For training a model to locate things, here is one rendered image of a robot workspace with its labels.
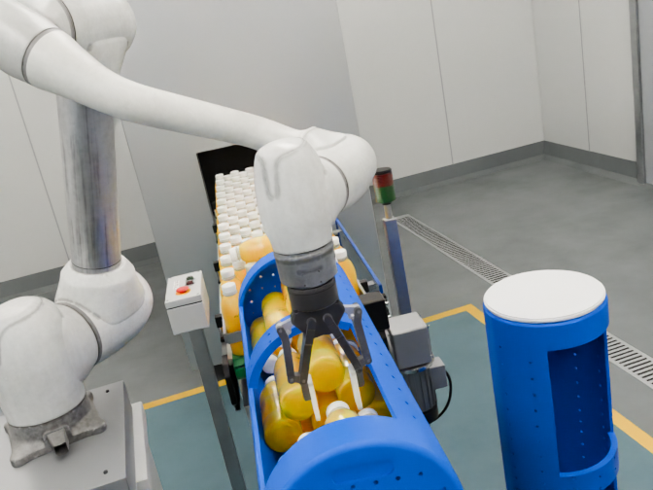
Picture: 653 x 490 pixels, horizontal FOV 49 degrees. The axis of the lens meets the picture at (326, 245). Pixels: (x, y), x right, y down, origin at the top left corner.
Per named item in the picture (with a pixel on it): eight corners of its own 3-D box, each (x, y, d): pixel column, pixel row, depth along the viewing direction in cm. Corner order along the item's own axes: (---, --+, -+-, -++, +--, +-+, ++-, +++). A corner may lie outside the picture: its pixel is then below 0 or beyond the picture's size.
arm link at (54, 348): (-14, 423, 140) (-53, 323, 133) (55, 375, 155) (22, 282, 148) (45, 432, 133) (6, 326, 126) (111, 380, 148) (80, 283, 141)
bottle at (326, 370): (313, 353, 127) (299, 314, 144) (300, 389, 128) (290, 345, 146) (350, 362, 128) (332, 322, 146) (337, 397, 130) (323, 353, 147)
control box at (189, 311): (173, 335, 197) (163, 301, 193) (176, 308, 216) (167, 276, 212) (209, 327, 198) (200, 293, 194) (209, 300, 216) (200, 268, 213)
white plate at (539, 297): (468, 316, 166) (469, 321, 166) (596, 322, 152) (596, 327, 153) (499, 268, 188) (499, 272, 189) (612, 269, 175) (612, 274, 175)
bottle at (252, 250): (295, 235, 217) (235, 250, 215) (293, 223, 211) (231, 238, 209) (300, 255, 213) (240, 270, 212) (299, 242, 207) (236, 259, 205)
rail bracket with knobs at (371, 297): (360, 340, 195) (353, 306, 192) (355, 330, 202) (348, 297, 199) (395, 332, 196) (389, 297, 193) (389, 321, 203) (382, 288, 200)
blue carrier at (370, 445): (279, 635, 101) (251, 463, 92) (246, 359, 183) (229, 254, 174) (473, 593, 104) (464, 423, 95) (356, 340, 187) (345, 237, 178)
